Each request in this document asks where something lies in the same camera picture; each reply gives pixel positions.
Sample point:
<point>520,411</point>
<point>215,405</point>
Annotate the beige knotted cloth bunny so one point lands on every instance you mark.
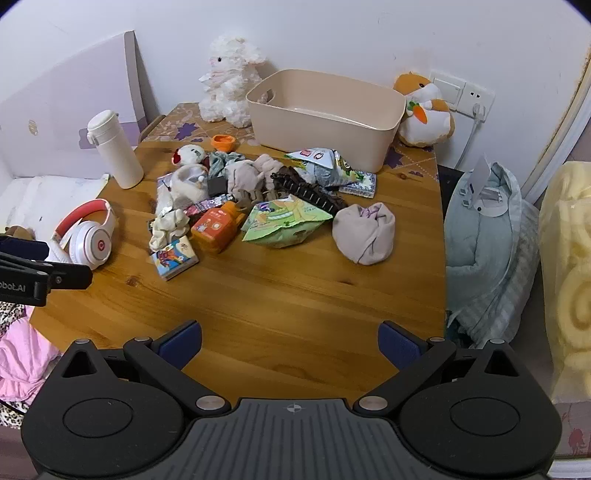
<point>251,177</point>

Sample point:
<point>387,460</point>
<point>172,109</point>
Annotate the clear packet with barcode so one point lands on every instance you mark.
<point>164,198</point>

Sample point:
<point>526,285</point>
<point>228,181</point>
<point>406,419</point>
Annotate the brown hair claw clip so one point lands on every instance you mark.
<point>304,189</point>

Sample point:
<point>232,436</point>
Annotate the grey-green scrunchie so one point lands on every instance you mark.
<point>221,161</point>

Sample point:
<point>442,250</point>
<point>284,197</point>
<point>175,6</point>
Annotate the white paper tag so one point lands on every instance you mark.
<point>479,175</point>

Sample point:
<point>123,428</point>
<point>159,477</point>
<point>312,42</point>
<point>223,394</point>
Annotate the small black box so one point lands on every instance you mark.
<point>216,185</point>

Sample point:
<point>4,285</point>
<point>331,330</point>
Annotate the blue patterned flat packet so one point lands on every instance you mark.
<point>362,187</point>

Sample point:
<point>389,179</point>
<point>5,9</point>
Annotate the cream door frame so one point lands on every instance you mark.
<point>554,152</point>

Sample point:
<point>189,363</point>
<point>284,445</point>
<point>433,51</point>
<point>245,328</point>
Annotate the white plastic holder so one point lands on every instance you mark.
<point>491,203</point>

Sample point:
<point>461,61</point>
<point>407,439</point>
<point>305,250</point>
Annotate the pink cloth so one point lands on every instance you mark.
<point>23,364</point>

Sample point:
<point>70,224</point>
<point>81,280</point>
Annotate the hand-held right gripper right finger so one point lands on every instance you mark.
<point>396,344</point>

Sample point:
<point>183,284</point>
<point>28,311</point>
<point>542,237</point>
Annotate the pale lilac board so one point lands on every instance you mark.
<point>69,92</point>

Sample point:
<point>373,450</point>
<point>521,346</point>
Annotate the pink floral bedsheet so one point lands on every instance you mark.
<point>575,434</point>

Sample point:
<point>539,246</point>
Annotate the brown fuzzy thing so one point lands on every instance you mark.
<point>18,232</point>

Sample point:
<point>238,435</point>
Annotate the beige rolled cloth bundle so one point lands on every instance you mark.
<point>364,235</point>

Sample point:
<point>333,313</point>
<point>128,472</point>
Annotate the white plush with red bow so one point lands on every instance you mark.
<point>190,154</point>

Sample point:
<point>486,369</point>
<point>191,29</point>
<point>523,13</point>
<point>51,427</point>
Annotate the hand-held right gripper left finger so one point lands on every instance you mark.
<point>184,341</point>

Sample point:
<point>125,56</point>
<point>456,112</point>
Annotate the white and pink headphones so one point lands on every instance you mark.
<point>94,244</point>

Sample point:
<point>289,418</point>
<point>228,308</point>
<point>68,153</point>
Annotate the beige plastic basket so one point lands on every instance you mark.
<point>323,138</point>

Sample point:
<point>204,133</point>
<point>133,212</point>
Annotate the colourful tissue pack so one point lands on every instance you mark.
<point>173,258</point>

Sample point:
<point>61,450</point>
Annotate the yellow fleece blanket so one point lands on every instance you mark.
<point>568,277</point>

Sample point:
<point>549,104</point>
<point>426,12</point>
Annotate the white cloth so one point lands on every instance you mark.
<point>41,198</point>

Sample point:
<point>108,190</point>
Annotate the grey striped cloth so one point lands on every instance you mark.
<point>517,277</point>

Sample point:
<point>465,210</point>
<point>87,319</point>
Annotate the green snack packet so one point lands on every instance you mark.
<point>281,226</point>

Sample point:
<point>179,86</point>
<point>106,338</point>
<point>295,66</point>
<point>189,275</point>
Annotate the orange item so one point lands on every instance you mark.
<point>214,228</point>

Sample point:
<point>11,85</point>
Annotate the white thermos bottle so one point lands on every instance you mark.
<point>115,152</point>

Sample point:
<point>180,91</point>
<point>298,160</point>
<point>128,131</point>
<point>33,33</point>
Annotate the colourful candy pack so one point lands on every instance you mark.
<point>203,205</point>

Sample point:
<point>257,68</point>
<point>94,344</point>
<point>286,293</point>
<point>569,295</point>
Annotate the white scrunchie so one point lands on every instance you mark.
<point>166,226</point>

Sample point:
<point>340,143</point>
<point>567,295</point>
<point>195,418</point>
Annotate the light blue quilt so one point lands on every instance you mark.
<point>480,244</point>

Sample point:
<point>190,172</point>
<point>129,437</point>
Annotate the white lamb plush toy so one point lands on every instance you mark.
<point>226,87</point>

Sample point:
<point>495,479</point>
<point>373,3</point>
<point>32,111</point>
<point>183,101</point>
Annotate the white wall socket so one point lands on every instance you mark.
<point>478,94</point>

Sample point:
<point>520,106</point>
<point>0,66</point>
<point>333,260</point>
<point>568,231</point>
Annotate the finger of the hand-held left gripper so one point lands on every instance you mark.
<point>25,249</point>
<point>69,278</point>

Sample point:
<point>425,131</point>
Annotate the orange hamster plush toy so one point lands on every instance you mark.
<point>425,129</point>

